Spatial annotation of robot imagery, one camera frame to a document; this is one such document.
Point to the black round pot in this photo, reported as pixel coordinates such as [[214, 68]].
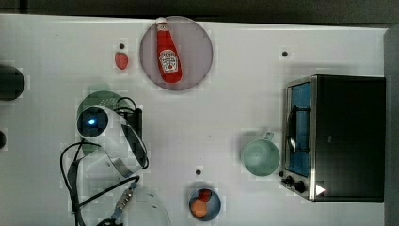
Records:
[[3, 140]]

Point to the black round pan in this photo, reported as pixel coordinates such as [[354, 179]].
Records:
[[11, 83]]

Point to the grey round plate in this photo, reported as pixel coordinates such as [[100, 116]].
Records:
[[194, 47]]

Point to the red plush ketchup bottle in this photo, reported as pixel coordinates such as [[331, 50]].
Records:
[[168, 59]]

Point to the silver black toaster oven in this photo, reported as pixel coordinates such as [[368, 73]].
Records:
[[334, 138]]

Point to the red toy fruit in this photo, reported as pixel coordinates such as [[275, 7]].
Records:
[[205, 195]]

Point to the mint green mug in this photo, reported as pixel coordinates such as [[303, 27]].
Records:
[[261, 156]]

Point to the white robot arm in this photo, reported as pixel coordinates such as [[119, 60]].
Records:
[[103, 184]]

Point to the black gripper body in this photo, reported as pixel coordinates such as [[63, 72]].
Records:
[[135, 120]]

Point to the blue bowl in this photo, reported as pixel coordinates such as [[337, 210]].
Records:
[[213, 205]]

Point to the orange toy fruit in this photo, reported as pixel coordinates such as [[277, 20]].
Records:
[[199, 208]]

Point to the red toy strawberry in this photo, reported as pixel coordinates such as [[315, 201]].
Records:
[[121, 60]]

